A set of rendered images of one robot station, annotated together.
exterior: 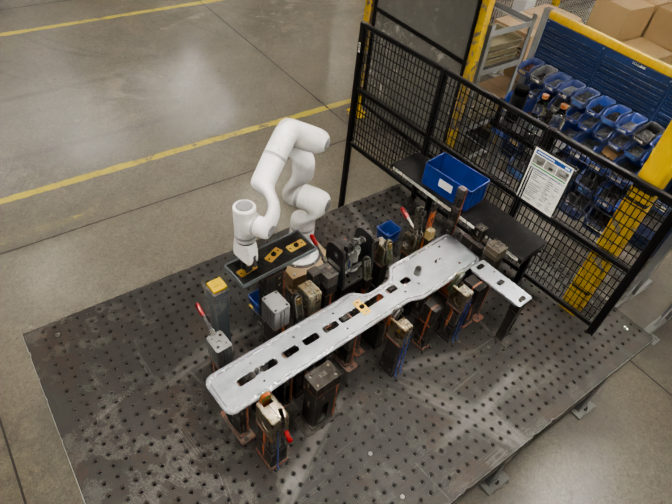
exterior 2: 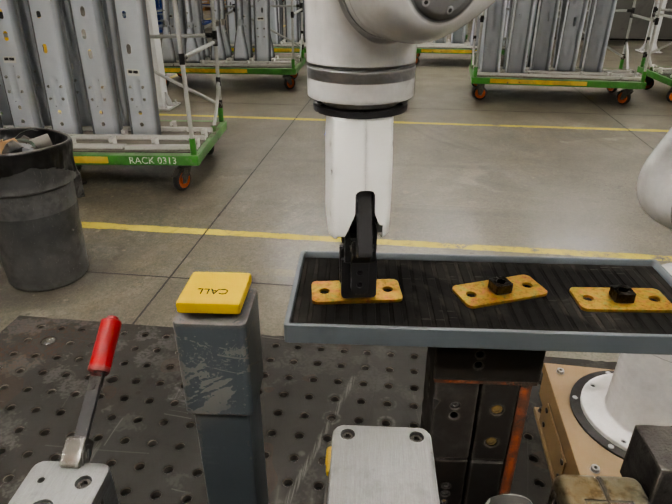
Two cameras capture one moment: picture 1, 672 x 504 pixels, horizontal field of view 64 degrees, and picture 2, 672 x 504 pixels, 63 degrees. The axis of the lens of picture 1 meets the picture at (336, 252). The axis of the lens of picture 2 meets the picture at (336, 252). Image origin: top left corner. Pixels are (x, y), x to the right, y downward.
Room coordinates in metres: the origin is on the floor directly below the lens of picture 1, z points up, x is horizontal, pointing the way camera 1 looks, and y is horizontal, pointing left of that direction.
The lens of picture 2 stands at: (1.12, 0.03, 1.44)
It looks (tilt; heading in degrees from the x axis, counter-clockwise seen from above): 27 degrees down; 48
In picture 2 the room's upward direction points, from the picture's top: straight up
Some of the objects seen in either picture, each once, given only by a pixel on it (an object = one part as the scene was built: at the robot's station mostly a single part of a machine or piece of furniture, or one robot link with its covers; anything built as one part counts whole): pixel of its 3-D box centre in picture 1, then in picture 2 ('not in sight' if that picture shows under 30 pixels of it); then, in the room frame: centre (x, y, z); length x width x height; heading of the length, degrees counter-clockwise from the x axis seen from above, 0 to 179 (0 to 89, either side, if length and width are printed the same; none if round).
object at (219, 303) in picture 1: (220, 321); (235, 463); (1.34, 0.44, 0.92); 0.08 x 0.08 x 0.44; 45
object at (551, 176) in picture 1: (544, 182); not in sight; (2.09, -0.93, 1.30); 0.23 x 0.02 x 0.31; 45
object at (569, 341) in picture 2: (271, 257); (487, 296); (1.52, 0.26, 1.16); 0.37 x 0.14 x 0.02; 135
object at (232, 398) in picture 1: (359, 311); not in sight; (1.43, -0.13, 1.00); 1.38 x 0.22 x 0.02; 135
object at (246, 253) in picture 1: (246, 246); (359, 158); (1.43, 0.35, 1.29); 0.10 x 0.07 x 0.11; 51
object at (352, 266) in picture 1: (347, 276); not in sight; (1.66, -0.07, 0.94); 0.18 x 0.13 x 0.49; 135
